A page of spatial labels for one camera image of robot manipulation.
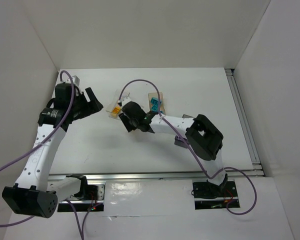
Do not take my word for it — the teal small lego brick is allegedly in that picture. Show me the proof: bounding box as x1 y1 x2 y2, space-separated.
150 105 159 112

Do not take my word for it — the yellow lego brick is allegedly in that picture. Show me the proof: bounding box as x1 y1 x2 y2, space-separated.
111 106 121 115

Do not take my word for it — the teal long lego brick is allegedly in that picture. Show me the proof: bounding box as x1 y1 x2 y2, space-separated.
150 97 162 106

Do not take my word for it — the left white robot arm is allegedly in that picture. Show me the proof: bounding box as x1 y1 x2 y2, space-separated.
2 83 103 218

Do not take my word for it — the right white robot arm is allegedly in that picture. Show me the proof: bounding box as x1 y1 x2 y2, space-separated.
118 98 227 187

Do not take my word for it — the clear plastic container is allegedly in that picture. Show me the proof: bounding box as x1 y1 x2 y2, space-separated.
105 89 122 120

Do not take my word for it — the orange translucent container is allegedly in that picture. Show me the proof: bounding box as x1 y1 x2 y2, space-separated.
148 92 166 114

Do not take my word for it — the dark grey translucent container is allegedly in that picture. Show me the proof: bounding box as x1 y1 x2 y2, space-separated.
173 113 195 149

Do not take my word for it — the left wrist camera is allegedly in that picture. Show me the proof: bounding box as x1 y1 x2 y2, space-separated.
65 75 80 87

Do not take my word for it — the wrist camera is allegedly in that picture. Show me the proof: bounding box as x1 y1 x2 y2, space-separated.
117 96 132 108
65 75 80 87

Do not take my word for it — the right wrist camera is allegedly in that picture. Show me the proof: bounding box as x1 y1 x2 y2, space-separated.
117 96 132 108

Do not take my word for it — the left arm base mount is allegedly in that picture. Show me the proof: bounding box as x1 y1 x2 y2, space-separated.
55 182 106 213

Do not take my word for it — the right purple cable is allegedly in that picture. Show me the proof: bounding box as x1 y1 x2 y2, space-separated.
118 79 258 216

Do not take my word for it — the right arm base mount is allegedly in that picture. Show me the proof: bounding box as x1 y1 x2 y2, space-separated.
191 181 240 210

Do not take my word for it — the aluminium front rail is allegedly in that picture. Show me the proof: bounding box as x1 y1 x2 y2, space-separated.
48 169 265 181

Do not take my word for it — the aluminium rail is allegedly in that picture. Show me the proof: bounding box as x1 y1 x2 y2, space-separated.
48 169 265 181
225 68 264 176

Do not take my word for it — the aluminium right rail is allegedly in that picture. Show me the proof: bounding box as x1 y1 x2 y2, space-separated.
225 68 264 176

